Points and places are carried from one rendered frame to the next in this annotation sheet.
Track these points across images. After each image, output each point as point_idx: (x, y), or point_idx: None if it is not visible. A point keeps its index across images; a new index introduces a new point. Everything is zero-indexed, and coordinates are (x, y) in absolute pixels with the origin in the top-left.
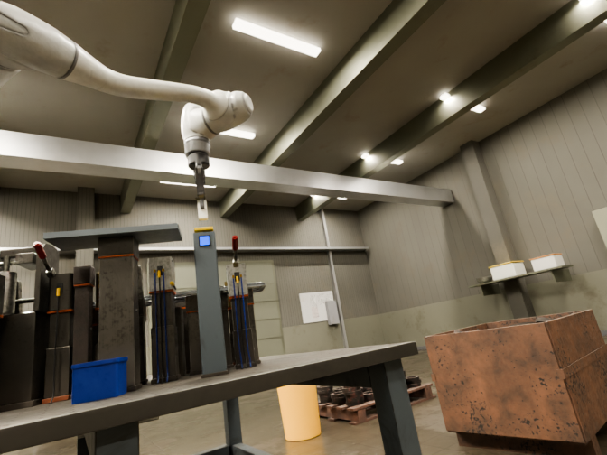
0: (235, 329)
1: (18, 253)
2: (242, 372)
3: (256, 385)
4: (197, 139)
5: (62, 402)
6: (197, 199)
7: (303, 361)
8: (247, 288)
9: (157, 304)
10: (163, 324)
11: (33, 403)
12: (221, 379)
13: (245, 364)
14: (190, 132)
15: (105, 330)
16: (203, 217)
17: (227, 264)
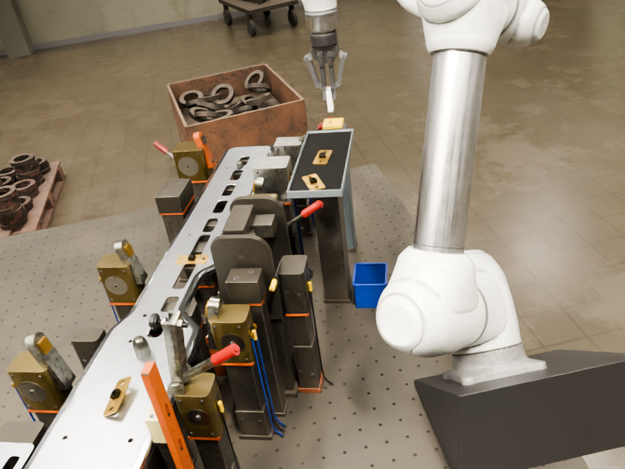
0: (306, 203)
1: (249, 223)
2: (370, 233)
3: None
4: (337, 11)
5: (325, 326)
6: (332, 89)
7: (373, 207)
8: (245, 153)
9: (291, 211)
10: (295, 227)
11: None
12: (408, 241)
13: (313, 228)
14: (334, 1)
15: (344, 253)
16: (333, 108)
17: (299, 144)
